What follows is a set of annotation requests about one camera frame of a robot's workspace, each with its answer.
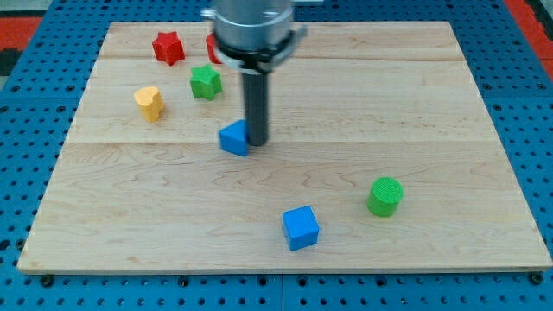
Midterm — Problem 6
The light wooden board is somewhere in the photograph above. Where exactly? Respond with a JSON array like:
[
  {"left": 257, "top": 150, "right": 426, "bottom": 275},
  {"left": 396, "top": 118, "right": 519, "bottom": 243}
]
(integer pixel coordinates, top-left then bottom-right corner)
[{"left": 17, "top": 22, "right": 552, "bottom": 275}]

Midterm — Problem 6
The blue triangle block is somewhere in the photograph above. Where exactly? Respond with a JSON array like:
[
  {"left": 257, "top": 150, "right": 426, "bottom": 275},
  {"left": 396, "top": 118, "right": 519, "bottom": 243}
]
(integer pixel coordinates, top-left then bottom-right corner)
[{"left": 219, "top": 120, "right": 248, "bottom": 156}]

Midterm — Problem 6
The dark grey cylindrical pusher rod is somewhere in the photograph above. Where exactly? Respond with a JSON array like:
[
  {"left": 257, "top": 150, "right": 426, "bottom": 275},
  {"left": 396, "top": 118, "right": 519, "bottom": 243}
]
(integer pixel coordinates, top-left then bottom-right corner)
[{"left": 241, "top": 73, "right": 269, "bottom": 146}]

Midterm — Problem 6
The red block behind arm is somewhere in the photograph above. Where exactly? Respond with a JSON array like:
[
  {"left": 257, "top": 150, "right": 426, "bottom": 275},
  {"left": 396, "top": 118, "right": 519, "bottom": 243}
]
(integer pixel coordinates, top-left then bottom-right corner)
[{"left": 205, "top": 33, "right": 221, "bottom": 64}]

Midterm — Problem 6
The blue cube block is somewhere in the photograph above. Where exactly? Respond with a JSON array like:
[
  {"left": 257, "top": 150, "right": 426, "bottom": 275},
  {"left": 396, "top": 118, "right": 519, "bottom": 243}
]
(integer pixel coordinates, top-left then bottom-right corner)
[{"left": 282, "top": 206, "right": 320, "bottom": 251}]

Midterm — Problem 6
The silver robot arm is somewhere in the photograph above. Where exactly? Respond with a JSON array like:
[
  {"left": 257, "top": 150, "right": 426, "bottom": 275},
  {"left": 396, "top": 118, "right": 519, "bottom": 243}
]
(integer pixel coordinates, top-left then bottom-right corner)
[{"left": 200, "top": 0, "right": 307, "bottom": 146}]

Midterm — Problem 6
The green cylinder block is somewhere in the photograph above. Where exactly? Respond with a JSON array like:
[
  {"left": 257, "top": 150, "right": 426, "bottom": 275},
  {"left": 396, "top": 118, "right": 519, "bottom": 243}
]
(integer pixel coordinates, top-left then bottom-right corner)
[{"left": 366, "top": 176, "right": 404, "bottom": 217}]

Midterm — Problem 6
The red star block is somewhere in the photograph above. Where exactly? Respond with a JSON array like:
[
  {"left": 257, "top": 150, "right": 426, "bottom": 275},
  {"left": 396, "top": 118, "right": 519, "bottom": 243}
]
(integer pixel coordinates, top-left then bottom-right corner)
[{"left": 152, "top": 31, "right": 186, "bottom": 66}]

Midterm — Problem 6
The green star block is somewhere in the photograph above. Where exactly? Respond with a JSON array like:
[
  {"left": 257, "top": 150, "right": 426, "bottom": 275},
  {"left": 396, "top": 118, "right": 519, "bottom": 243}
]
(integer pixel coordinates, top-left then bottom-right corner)
[{"left": 190, "top": 64, "right": 222, "bottom": 101}]

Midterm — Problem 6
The yellow heart block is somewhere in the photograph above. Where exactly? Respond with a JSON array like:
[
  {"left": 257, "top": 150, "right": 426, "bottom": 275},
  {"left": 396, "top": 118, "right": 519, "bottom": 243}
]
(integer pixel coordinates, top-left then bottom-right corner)
[{"left": 134, "top": 86, "right": 165, "bottom": 123}]

